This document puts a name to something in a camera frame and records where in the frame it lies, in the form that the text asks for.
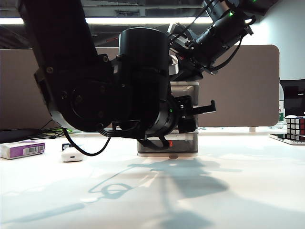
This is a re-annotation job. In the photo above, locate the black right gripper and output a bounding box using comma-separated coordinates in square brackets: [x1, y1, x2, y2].
[171, 45, 203, 81]

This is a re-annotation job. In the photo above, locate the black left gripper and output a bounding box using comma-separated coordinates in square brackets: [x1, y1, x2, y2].
[175, 95, 217, 134]

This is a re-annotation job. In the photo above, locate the white earphone case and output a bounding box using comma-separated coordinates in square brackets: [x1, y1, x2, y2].
[61, 147, 84, 163]

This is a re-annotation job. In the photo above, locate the brown desk partition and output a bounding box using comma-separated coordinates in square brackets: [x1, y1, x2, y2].
[0, 44, 280, 128]

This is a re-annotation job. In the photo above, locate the clear plastic bottle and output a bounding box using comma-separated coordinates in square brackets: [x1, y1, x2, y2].
[278, 84, 286, 125]

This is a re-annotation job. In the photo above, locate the white flat board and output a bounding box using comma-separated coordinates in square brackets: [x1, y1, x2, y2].
[268, 133, 305, 146]

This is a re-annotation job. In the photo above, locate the black monitor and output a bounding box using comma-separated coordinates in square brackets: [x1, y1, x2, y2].
[280, 80, 305, 117]

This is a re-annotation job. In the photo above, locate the rubik's cube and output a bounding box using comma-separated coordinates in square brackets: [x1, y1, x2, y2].
[285, 115, 305, 141]

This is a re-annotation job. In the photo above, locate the ceiling light strip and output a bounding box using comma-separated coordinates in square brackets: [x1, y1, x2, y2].
[0, 16, 253, 24]

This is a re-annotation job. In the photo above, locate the purple white tissue pack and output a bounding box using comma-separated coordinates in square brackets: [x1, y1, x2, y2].
[0, 140, 46, 160]

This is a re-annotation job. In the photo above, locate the white drawer cabinet frame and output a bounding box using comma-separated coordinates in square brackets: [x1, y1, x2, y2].
[137, 80, 200, 158]

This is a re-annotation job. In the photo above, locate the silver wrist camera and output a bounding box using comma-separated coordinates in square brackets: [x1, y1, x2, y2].
[168, 54, 180, 75]

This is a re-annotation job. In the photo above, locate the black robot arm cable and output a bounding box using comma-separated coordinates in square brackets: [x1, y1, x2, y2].
[62, 128, 112, 157]

